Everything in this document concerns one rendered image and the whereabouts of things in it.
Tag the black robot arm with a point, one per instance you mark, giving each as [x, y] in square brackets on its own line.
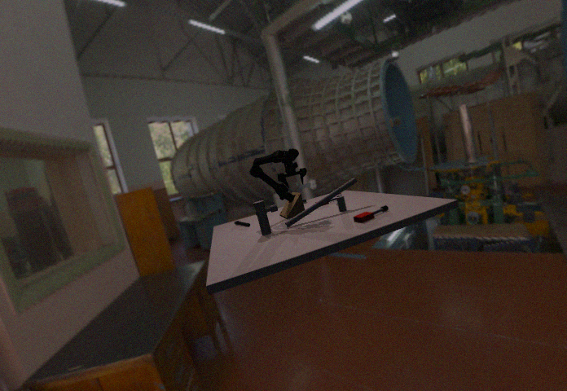
[276, 157]

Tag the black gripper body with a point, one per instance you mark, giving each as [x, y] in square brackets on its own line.
[291, 172]

